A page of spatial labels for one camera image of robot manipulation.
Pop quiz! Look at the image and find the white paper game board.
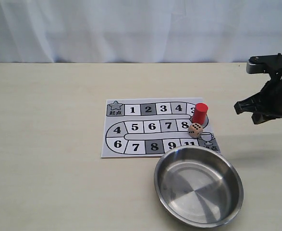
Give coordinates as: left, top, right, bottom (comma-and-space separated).
101, 98, 220, 158

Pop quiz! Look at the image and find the white backdrop curtain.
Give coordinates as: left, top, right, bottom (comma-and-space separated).
0, 0, 282, 63

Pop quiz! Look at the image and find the stainless steel bowl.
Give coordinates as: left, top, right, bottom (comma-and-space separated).
153, 145, 244, 229

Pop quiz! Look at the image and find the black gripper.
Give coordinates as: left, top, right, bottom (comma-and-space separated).
234, 71, 282, 125

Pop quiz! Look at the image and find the wooden die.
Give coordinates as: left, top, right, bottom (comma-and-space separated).
188, 123, 203, 139

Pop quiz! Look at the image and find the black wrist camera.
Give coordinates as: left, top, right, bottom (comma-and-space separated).
246, 53, 282, 76

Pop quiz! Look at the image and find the red cylinder game piece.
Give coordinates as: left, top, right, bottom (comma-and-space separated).
192, 103, 208, 125

